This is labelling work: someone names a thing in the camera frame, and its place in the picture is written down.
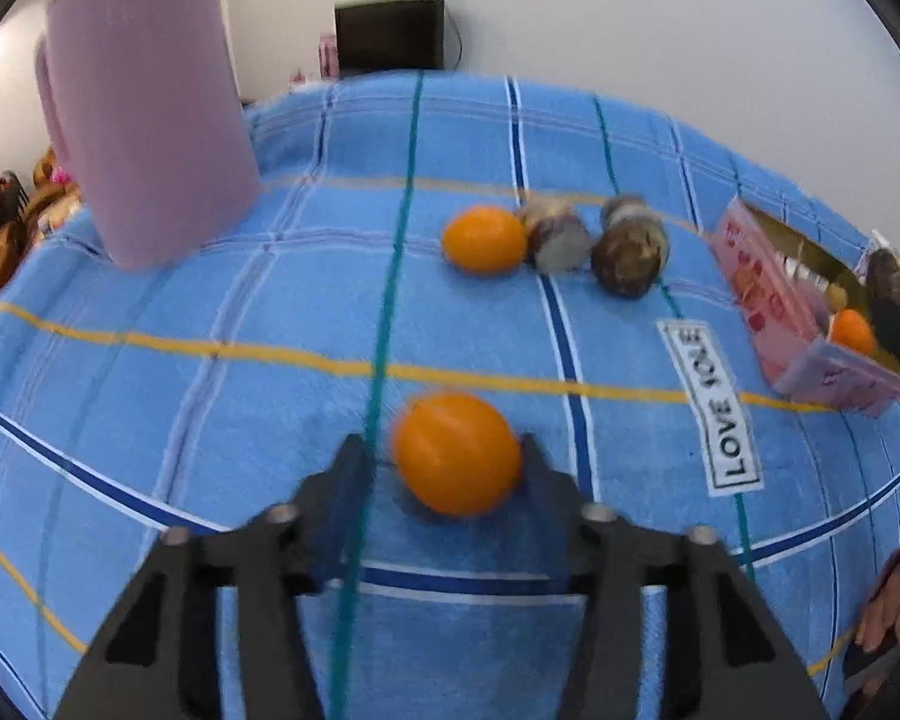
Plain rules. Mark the person's right hand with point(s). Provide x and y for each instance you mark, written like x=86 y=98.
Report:
x=889 y=607

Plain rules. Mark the orange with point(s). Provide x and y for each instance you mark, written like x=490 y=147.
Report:
x=457 y=454
x=853 y=331
x=485 y=240

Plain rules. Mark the purple sugarcane piece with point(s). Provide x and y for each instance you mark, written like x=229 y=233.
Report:
x=630 y=259
x=559 y=240

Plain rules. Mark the pink tin box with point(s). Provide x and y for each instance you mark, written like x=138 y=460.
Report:
x=757 y=292

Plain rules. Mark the orange leather armchair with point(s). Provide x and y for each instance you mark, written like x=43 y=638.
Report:
x=15 y=232

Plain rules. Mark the blue checked blanket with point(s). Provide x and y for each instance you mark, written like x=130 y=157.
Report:
x=195 y=390

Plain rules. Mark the black television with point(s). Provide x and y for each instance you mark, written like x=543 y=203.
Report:
x=390 y=37

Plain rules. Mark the pink carton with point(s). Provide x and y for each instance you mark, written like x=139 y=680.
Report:
x=328 y=56

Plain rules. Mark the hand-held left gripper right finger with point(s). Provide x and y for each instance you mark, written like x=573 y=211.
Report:
x=547 y=495

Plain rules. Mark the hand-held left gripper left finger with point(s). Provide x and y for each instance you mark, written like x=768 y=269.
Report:
x=349 y=517

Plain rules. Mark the pink electric kettle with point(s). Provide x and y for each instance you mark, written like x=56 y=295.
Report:
x=142 y=105

